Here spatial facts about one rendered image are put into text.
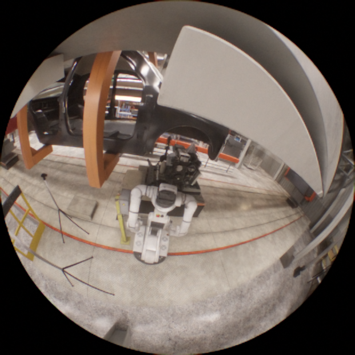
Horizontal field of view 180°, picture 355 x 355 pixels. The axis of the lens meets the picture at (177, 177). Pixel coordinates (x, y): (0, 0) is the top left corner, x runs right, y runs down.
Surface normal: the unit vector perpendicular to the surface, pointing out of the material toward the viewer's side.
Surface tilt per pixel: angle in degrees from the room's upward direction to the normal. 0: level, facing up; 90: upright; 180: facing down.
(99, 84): 90
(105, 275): 0
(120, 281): 0
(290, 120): 117
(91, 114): 90
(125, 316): 0
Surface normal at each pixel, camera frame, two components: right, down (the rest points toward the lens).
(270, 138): 0.00, 0.87
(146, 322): 0.28, -0.81
